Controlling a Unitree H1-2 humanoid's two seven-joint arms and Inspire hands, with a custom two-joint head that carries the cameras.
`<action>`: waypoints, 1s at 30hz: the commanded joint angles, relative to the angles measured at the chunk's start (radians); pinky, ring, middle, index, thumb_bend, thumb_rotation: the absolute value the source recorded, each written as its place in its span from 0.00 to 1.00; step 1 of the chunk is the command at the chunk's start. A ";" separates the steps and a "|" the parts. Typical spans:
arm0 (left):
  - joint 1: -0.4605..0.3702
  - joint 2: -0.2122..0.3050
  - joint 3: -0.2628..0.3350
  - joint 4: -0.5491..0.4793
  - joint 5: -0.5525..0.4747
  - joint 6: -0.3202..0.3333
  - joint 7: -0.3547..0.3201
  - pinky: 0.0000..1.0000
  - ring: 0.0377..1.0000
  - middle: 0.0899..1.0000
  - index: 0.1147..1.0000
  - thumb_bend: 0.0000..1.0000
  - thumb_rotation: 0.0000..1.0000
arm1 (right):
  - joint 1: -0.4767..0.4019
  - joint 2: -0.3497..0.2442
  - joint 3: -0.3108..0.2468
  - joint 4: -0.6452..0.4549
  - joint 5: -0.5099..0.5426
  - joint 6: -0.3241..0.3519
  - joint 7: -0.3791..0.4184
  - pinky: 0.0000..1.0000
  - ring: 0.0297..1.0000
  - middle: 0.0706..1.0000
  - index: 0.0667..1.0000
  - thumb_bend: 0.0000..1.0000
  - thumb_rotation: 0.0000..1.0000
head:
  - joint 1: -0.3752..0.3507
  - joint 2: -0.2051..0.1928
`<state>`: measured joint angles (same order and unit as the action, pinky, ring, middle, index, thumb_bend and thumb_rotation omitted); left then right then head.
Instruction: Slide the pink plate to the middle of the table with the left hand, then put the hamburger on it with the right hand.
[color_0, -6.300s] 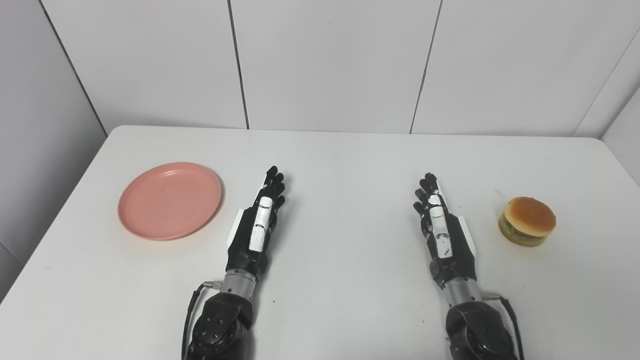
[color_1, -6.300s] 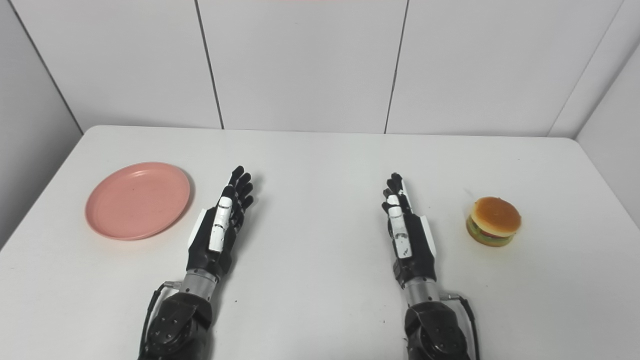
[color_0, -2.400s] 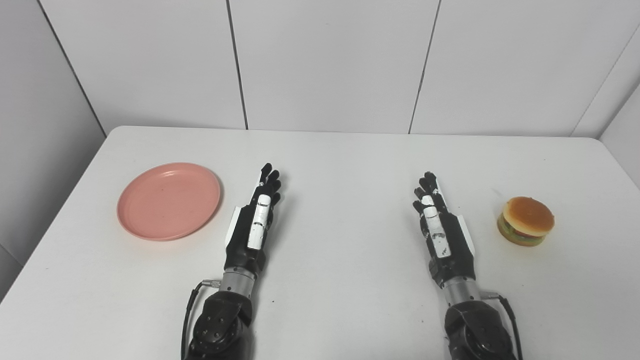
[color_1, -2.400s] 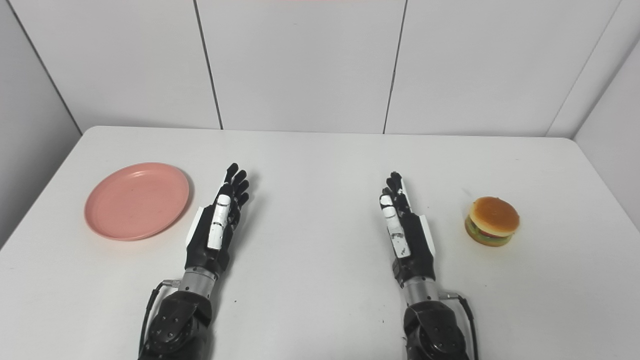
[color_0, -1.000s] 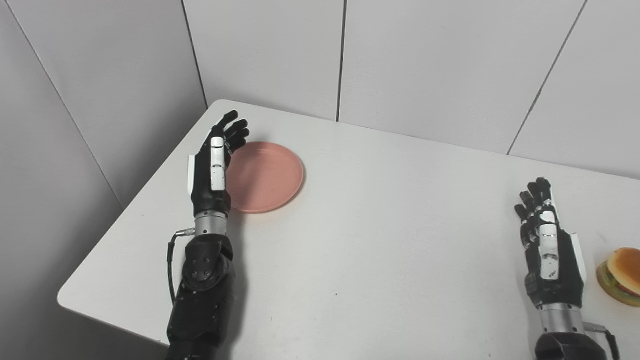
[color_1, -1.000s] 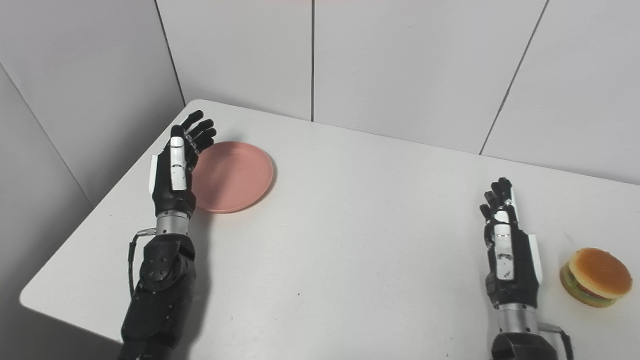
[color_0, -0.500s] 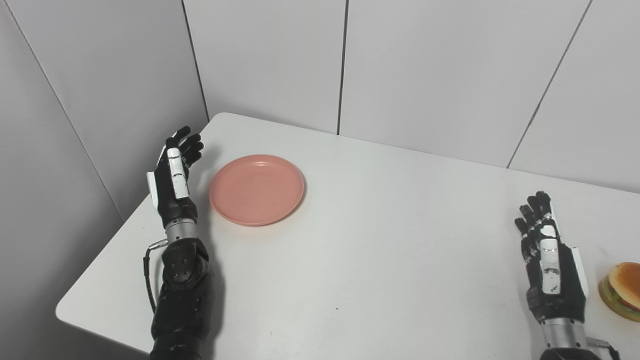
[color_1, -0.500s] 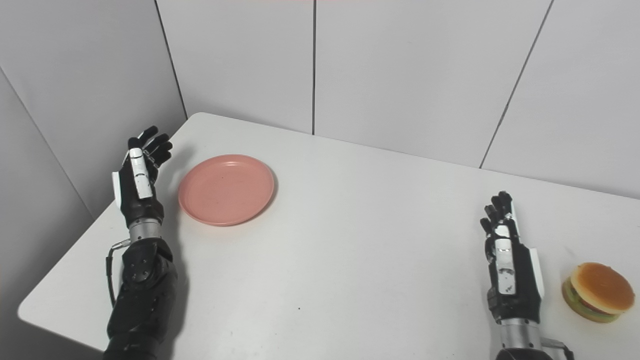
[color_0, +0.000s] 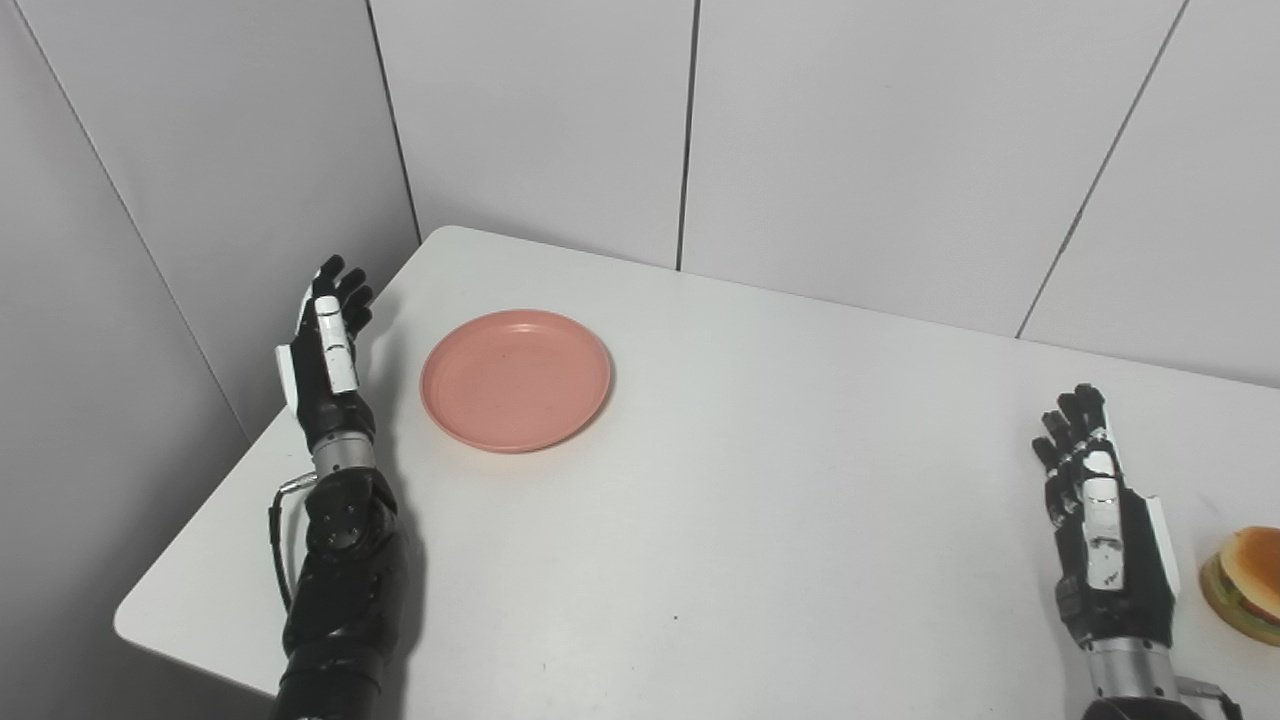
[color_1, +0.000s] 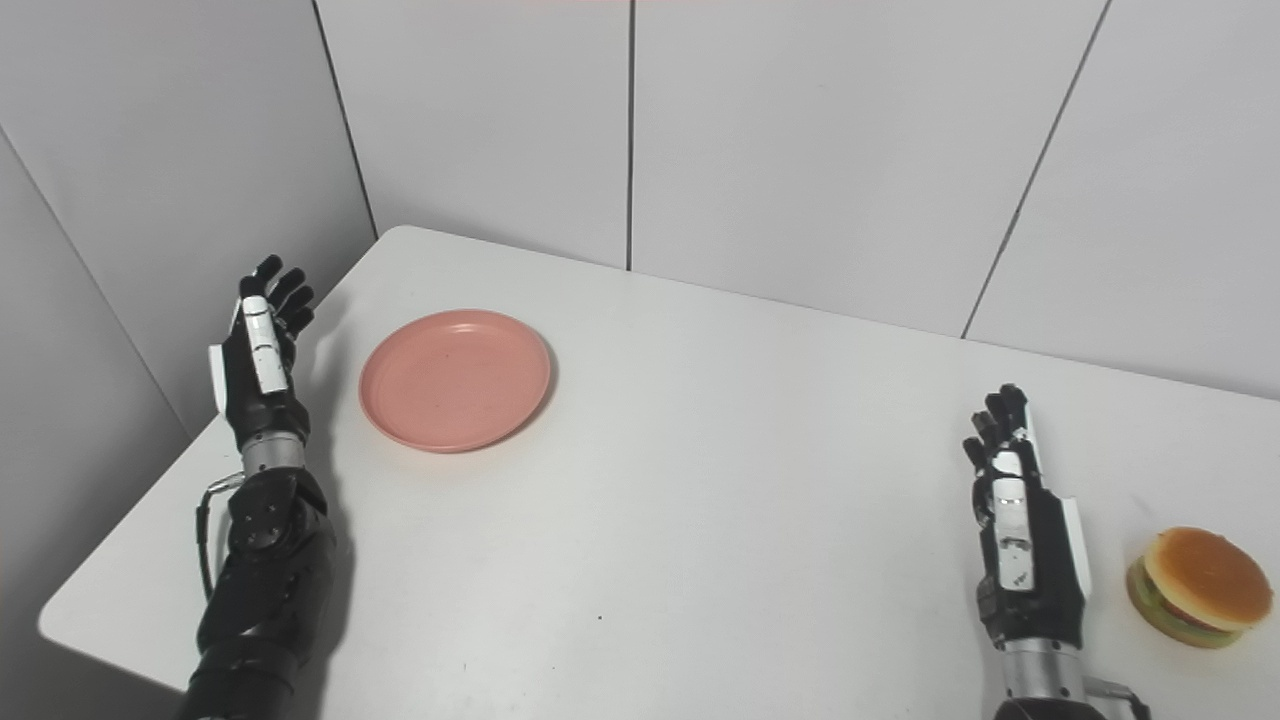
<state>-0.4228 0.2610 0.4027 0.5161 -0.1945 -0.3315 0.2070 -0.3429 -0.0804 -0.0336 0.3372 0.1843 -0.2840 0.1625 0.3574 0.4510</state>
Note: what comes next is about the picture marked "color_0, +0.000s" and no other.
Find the toy hamburger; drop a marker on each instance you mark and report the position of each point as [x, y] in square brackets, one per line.
[1248, 585]

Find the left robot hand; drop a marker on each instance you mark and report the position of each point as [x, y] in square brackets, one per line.
[325, 380]

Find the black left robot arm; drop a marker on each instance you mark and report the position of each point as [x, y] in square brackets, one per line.
[340, 600]

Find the pink plate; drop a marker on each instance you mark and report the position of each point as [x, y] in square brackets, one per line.
[515, 380]

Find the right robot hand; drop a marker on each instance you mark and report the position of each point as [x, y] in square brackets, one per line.
[1105, 560]

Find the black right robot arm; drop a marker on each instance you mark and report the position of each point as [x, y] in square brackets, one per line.
[1135, 690]

